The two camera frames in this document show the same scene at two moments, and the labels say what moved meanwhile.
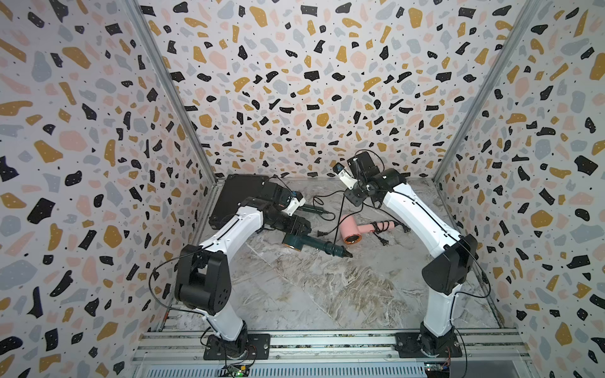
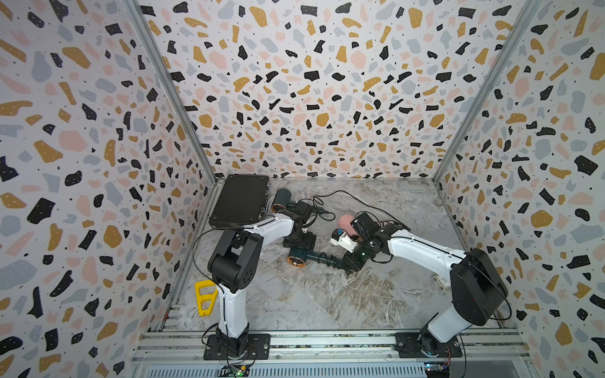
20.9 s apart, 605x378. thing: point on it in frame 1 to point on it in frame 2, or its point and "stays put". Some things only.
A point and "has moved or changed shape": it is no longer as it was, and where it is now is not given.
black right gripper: x=355 y=201 to x=351 y=265
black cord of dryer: x=319 y=233 to x=331 y=260
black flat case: x=236 y=189 stays put
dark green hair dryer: x=301 y=242 has moved or changed shape
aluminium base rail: x=485 y=353 stays put
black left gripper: x=298 y=224 to x=308 y=245
